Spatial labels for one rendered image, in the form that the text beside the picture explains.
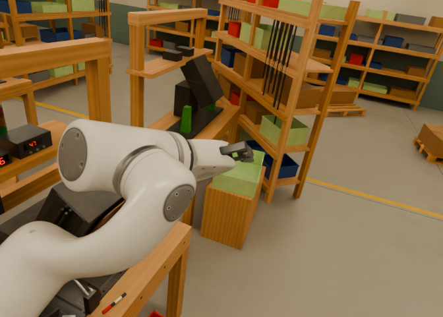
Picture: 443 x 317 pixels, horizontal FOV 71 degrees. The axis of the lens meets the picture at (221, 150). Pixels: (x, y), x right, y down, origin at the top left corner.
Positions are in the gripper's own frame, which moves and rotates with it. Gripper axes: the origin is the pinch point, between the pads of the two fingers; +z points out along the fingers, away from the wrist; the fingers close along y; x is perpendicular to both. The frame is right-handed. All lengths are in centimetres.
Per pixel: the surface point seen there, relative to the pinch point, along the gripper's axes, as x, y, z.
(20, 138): 43, -100, 5
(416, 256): -91, -20, 347
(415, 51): 280, 76, 830
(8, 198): 25, -135, 12
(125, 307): -37, -105, 46
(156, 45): 575, -541, 605
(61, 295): -24, -128, 28
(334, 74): 109, -22, 273
